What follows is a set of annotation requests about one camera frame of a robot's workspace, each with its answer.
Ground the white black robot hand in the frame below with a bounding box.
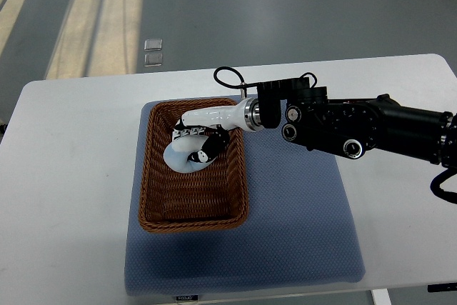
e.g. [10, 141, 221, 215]
[171, 98, 263, 166]

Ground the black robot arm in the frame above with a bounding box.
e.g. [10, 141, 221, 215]
[237, 72, 456, 175]

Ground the brown wicker basket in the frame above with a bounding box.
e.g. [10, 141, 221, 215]
[136, 98, 249, 234]

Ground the lower metal floor plate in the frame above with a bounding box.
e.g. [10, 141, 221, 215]
[144, 52, 163, 67]

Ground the metal floor plate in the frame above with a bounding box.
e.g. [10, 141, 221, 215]
[144, 52, 163, 67]
[144, 39, 163, 51]

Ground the upper metal floor plate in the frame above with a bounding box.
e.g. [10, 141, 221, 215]
[144, 39, 163, 51]

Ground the blue textured mat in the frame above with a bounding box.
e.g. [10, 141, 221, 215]
[124, 91, 367, 297]

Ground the black table label tag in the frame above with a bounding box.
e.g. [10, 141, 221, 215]
[175, 295, 199, 303]

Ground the white table leg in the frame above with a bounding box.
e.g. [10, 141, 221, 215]
[371, 289, 392, 305]

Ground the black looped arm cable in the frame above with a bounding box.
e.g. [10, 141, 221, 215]
[429, 168, 457, 205]

